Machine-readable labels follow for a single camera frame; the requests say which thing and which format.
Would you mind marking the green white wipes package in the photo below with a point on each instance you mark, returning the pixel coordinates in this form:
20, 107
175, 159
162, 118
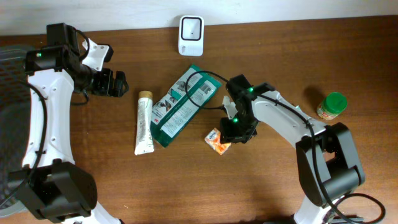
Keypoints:
181, 103

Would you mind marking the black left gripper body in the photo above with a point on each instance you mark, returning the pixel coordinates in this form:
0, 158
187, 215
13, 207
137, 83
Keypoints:
99, 81

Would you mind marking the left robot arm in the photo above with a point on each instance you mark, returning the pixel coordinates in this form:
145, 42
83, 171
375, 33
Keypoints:
49, 185

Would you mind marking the white cream tube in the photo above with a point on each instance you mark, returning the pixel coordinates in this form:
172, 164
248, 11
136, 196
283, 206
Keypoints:
144, 141

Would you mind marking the orange tissue pack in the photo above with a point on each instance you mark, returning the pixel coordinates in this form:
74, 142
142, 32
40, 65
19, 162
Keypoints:
213, 139

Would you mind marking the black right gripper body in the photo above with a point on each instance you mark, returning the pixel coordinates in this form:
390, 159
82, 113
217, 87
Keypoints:
237, 129

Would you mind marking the green lid jar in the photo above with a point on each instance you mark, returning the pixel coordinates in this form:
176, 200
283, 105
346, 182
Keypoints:
332, 106

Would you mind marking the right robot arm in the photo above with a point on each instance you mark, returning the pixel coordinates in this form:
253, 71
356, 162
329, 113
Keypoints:
329, 168

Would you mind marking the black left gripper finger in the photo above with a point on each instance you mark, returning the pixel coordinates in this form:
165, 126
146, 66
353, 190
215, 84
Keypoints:
120, 78
120, 89

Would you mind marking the grey plastic basket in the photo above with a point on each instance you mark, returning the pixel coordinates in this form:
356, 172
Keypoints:
15, 112

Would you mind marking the white barcode scanner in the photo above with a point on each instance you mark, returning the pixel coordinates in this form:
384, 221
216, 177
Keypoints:
191, 36

